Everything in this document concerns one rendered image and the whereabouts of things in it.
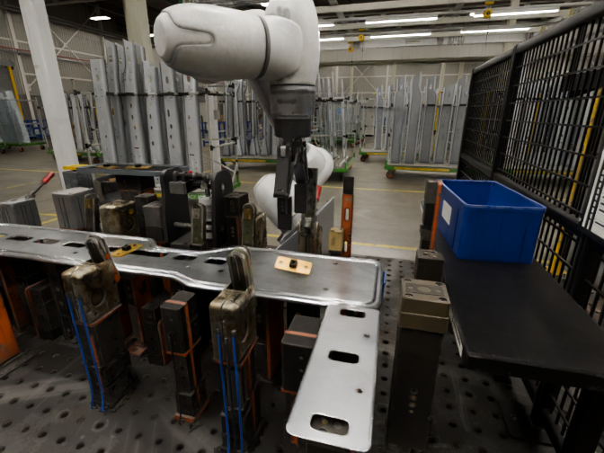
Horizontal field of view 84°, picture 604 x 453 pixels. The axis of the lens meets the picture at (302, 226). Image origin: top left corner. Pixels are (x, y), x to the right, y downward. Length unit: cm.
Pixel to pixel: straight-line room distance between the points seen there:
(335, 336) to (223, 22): 53
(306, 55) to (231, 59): 14
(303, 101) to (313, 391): 49
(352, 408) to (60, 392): 79
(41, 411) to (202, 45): 87
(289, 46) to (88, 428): 89
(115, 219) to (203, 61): 69
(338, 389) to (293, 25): 58
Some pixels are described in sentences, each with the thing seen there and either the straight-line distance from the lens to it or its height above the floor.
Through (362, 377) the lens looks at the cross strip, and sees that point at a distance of 52.
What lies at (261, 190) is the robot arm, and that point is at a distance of 145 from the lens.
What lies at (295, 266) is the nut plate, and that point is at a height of 102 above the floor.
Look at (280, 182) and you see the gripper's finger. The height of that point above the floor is 123.
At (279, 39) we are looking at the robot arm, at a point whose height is 147.
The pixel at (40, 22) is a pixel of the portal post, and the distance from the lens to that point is 483.
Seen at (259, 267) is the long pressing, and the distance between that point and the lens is 81.
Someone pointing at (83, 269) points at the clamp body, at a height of 104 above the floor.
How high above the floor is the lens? 135
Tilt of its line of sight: 19 degrees down
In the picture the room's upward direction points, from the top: straight up
